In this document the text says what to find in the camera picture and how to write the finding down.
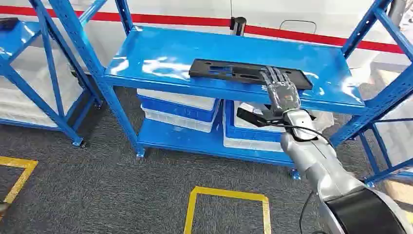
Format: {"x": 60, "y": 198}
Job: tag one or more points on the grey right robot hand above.
{"x": 284, "y": 95}

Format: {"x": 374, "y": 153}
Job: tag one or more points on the black slotted plastic panel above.
{"x": 200, "y": 69}

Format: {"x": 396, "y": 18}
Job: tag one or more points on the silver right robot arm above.
{"x": 316, "y": 161}

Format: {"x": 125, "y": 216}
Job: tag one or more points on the blue plastic crate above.
{"x": 174, "y": 111}
{"x": 248, "y": 134}

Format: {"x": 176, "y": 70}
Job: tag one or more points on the blue metal shelf rack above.
{"x": 384, "y": 176}
{"x": 226, "y": 48}
{"x": 19, "y": 38}

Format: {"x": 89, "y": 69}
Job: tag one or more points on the yellow floor tape square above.
{"x": 19, "y": 181}
{"x": 226, "y": 193}

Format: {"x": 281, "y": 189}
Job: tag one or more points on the black object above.
{"x": 8, "y": 23}

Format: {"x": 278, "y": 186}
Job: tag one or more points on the black barrier post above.
{"x": 238, "y": 26}

